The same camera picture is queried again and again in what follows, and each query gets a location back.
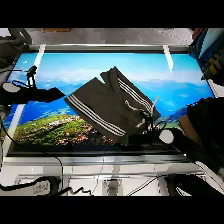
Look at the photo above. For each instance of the brown garment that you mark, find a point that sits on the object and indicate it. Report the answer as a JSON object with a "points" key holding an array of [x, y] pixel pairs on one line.
{"points": [[191, 129]]}

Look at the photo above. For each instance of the black garment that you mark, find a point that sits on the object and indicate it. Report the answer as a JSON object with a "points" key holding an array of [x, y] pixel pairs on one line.
{"points": [[210, 118]]}

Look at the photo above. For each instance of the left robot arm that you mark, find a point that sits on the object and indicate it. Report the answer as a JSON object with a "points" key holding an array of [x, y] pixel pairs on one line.
{"points": [[10, 87]]}

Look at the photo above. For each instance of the heap of clothes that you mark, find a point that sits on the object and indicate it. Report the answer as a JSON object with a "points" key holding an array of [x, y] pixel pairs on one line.
{"points": [[207, 43]]}

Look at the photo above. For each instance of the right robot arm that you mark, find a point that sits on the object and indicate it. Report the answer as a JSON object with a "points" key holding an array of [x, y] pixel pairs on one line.
{"points": [[167, 136]]}

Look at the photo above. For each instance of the black shorts with white stripes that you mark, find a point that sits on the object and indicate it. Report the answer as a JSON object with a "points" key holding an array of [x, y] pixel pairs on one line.
{"points": [[100, 106]]}

